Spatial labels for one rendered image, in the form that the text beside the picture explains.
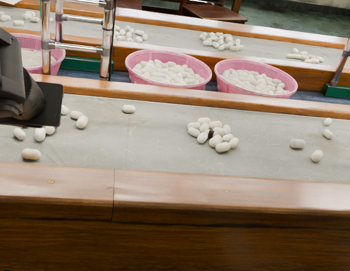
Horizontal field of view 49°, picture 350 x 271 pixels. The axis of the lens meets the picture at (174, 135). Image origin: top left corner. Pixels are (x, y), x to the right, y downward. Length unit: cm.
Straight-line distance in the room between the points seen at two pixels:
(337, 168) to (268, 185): 24
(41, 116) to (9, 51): 18
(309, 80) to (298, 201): 80
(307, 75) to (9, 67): 120
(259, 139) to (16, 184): 57
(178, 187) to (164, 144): 18
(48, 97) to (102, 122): 32
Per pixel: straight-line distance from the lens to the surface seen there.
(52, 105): 60
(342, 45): 193
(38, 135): 82
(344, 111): 121
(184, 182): 72
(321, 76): 151
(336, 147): 106
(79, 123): 87
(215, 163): 83
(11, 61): 44
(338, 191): 84
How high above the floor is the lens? 121
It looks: 32 degrees down
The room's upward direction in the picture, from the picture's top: 11 degrees clockwise
